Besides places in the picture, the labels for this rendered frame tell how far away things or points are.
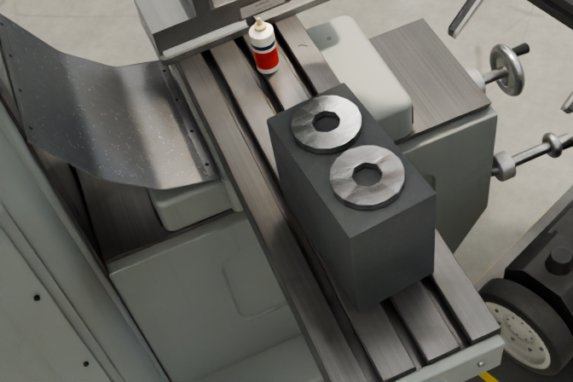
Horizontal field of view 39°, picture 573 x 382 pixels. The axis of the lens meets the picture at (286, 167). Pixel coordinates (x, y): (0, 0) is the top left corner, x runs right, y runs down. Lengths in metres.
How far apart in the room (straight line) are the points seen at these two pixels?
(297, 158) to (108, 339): 0.66
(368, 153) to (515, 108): 1.60
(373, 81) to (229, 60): 0.27
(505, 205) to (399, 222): 1.39
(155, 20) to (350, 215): 0.61
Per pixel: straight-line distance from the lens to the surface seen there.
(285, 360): 1.89
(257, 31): 1.32
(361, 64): 1.53
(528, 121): 2.53
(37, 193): 1.24
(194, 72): 1.41
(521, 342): 1.62
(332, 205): 0.96
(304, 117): 1.03
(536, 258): 1.53
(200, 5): 1.40
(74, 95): 1.41
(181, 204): 1.39
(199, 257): 1.52
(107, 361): 1.59
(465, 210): 1.80
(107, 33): 3.03
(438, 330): 1.08
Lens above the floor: 1.91
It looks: 52 degrees down
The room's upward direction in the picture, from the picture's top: 12 degrees counter-clockwise
